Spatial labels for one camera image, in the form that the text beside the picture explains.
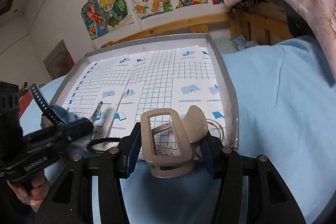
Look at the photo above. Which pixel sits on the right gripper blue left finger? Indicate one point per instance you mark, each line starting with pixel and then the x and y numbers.
pixel 133 148

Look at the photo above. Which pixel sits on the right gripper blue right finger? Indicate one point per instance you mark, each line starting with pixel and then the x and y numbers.
pixel 207 154

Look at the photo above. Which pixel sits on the beige claw hair clip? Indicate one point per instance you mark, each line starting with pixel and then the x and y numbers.
pixel 169 141

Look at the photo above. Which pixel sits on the person's left hand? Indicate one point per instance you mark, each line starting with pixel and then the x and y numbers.
pixel 36 195

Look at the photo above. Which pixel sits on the silver hair pin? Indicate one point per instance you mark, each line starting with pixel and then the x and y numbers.
pixel 96 112

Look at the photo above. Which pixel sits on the red checkered bag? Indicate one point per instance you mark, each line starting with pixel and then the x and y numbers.
pixel 25 98

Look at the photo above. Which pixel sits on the grey tray with grid paper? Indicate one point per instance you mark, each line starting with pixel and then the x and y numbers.
pixel 174 71

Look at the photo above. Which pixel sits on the light blue bed sheet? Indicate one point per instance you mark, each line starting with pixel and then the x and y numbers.
pixel 286 105

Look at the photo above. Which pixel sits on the brown wooden door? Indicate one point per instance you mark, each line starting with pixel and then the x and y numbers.
pixel 59 61

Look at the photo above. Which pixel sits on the wooden bed frame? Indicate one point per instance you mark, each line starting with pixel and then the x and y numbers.
pixel 264 23

